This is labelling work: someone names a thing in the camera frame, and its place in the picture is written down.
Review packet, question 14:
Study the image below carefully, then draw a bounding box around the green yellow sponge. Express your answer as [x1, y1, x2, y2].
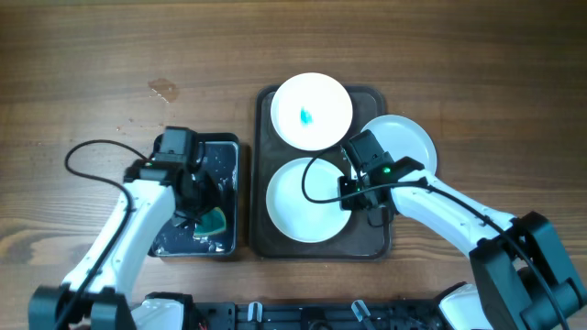
[193, 207, 227, 238]

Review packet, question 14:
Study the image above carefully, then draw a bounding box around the white plate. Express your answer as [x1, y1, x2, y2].
[266, 158, 351, 243]
[271, 72, 353, 151]
[362, 115, 437, 174]

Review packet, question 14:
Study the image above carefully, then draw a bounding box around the white plate top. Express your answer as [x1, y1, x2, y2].
[271, 72, 353, 151]

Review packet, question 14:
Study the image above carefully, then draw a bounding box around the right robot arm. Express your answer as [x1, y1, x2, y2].
[339, 154, 586, 329]

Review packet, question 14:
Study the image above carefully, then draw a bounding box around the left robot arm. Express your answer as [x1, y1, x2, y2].
[28, 142, 227, 329]

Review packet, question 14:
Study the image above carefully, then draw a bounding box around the brown serving tray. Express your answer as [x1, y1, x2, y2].
[249, 85, 393, 261]

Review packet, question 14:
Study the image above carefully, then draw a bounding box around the black water tray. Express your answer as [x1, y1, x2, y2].
[148, 133, 240, 258]

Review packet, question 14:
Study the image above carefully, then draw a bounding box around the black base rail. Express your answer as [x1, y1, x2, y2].
[184, 300, 449, 330]

